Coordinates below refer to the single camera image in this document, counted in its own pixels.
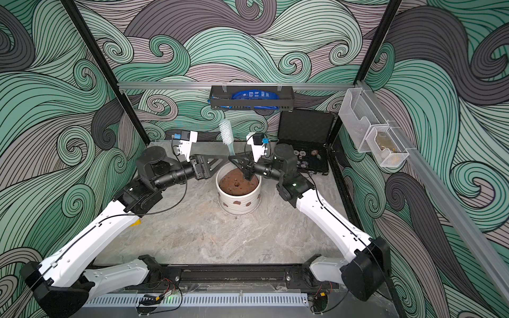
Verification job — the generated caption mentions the small electronics board left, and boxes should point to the small electronics board left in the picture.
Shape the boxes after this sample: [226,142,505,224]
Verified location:
[136,293,171,317]

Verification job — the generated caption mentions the open black tool case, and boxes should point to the open black tool case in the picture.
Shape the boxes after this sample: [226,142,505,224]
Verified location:
[278,109,335,176]

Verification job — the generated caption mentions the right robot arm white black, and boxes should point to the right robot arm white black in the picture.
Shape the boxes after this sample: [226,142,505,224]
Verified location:
[229,144,391,302]

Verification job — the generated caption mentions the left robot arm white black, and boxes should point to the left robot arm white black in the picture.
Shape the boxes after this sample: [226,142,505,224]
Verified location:
[21,147,228,317]

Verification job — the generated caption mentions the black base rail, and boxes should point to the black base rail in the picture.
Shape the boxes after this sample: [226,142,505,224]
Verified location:
[85,254,343,293]

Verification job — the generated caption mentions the white ceramic pot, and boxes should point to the white ceramic pot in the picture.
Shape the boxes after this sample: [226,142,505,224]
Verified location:
[215,163,262,216]

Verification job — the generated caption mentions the black corner frame post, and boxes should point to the black corner frame post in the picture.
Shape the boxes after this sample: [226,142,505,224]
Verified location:
[60,0,151,146]
[325,0,402,148]

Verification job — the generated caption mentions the clear plastic wall bin large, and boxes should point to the clear plastic wall bin large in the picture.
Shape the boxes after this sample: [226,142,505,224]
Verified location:
[339,87,388,152]

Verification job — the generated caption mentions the black wall tray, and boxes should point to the black wall tray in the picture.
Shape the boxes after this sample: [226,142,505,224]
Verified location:
[208,85,295,111]

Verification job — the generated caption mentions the brown mud lump in pot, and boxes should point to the brown mud lump in pot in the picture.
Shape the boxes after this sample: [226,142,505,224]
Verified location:
[219,168,259,196]

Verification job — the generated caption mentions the small electronics board right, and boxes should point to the small electronics board right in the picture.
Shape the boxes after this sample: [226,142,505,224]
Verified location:
[310,291,330,314]

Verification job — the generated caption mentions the clear plastic wall bin small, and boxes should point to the clear plastic wall bin small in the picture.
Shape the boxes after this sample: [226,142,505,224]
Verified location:
[365,125,409,168]

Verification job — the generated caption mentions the aluminium rail back wall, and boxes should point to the aluminium rail back wall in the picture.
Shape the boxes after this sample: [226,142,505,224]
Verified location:
[117,81,355,91]

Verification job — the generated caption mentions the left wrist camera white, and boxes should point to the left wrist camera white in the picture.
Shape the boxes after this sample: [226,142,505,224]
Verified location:
[172,130,198,162]

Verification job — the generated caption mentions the blue item in tray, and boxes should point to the blue item in tray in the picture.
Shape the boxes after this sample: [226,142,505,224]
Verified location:
[231,90,279,100]

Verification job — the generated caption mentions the white slotted cable duct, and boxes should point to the white slotted cable duct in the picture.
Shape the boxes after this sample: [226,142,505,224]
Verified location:
[84,292,309,308]

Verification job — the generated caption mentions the black corner frame post left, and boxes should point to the black corner frame post left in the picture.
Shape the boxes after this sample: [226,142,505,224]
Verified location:
[60,0,151,146]

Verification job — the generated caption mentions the black corner frame post right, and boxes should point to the black corner frame post right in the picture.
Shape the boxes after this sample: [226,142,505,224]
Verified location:
[325,0,402,148]

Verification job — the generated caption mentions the aluminium rail right wall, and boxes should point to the aluminium rail right wall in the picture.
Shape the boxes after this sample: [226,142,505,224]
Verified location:
[355,81,508,303]

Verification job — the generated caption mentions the small electronics board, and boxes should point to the small electronics board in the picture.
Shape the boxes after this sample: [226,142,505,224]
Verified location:
[310,291,330,314]
[136,293,171,317]

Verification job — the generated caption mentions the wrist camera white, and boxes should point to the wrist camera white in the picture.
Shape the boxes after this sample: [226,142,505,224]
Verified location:
[246,132,269,162]
[172,130,198,162]

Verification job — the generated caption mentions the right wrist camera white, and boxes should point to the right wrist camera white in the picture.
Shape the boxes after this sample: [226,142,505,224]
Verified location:
[246,132,269,162]

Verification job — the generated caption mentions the green scrub brush white bristles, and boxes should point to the green scrub brush white bristles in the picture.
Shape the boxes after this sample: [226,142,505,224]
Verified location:
[219,119,235,156]

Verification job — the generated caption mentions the aluminium rail wall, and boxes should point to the aluminium rail wall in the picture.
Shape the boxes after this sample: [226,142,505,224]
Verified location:
[117,81,355,91]
[355,81,508,303]

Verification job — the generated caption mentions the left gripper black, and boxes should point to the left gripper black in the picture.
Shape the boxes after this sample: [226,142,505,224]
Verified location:
[152,154,225,193]

